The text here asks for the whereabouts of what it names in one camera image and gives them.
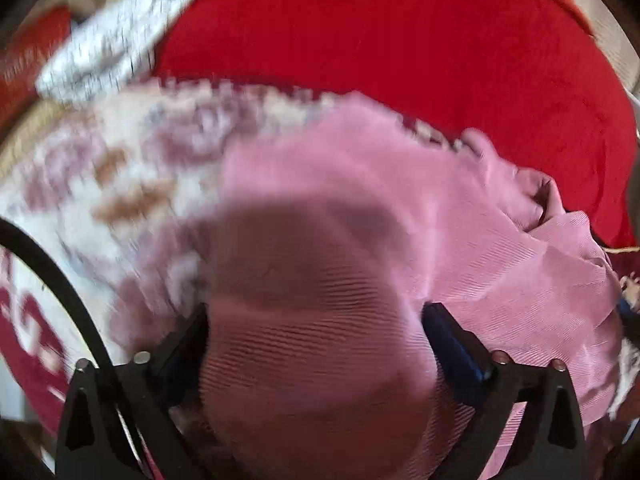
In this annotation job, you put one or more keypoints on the floral plush blanket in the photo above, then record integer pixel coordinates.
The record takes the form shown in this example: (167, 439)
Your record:
(100, 200)

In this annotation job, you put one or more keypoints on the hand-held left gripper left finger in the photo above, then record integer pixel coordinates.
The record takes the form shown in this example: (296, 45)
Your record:
(176, 372)

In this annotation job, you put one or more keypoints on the red printed bag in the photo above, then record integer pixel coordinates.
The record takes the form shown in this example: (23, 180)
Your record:
(30, 55)

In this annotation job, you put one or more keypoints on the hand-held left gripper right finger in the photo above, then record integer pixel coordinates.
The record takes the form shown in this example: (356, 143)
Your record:
(452, 355)

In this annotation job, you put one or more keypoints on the red quilt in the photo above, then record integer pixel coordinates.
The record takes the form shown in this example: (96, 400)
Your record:
(400, 45)

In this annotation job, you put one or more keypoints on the white patterned cloth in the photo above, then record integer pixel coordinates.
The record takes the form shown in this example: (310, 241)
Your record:
(110, 45)

